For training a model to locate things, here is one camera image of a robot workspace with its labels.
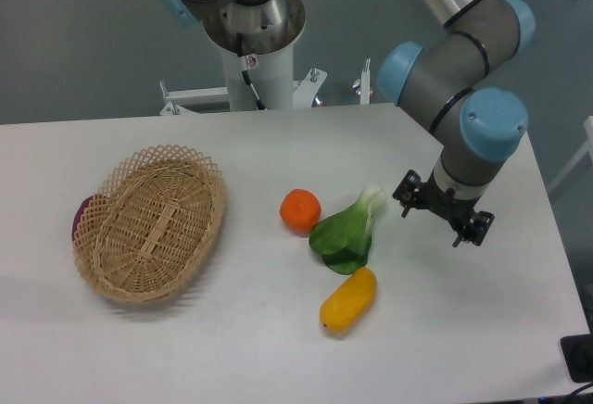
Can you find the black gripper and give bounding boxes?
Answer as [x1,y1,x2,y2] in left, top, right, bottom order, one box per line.
[392,170,495,247]

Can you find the yellow mango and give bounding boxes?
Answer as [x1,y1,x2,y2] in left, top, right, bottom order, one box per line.
[319,267,378,333]

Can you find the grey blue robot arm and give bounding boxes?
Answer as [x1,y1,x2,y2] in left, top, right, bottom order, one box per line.
[161,0,536,245]

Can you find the green bok choy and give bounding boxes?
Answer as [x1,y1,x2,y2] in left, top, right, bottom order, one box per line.
[309,184,386,275]

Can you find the orange tangerine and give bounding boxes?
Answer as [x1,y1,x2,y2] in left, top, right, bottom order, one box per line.
[279,189,322,233]

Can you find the black device at table edge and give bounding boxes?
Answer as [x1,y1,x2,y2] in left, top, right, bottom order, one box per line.
[560,334,592,383]

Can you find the woven wicker basket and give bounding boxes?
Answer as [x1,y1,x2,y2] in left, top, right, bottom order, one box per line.
[72,145,226,304]

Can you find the purple fruit behind basket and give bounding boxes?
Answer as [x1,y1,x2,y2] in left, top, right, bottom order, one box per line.
[71,194,107,242]

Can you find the white frame at right edge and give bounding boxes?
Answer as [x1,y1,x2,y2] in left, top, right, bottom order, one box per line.
[547,116,592,202]

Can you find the black cable on pedestal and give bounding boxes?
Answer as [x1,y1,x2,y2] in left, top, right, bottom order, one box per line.
[235,32,269,111]

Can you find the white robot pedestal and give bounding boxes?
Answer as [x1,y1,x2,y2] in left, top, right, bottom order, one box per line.
[158,0,377,116]

